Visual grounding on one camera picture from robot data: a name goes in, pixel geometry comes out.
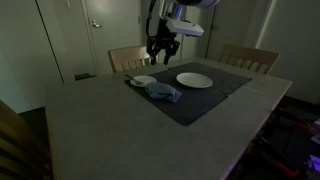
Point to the metal spoon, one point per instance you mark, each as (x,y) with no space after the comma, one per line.
(136,81)

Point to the black floor door stop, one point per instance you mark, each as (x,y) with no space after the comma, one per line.
(85,76)

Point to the small white plate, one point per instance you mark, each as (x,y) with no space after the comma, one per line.
(147,79)

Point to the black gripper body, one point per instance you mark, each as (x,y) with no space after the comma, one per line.
(163,38)

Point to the white closet door panel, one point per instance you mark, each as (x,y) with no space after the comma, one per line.
(191,46)
(161,56)

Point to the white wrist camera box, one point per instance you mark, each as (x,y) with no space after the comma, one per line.
(185,27)

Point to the large white plate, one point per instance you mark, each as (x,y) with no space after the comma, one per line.
(194,80)

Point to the blue microfibre towel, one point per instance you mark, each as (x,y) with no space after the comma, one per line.
(163,91)

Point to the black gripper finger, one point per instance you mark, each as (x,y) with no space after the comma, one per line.
(170,51)
(152,55)

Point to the dark woven placemat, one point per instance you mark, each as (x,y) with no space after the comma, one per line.
(230,79)
(200,103)

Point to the plain interior door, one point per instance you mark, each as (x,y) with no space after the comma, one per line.
(233,30)

